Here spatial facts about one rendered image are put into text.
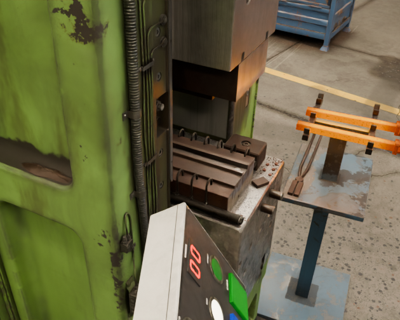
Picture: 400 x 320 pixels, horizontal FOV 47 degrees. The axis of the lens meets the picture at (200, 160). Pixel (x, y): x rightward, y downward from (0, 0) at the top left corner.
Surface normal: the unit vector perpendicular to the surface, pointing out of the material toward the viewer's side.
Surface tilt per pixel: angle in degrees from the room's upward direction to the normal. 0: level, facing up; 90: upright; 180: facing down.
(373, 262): 0
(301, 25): 90
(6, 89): 89
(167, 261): 30
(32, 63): 89
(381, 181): 0
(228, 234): 90
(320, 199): 0
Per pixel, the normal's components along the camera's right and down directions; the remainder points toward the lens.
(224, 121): -0.44, 0.50
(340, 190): 0.03, -0.82
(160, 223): -0.48, -0.73
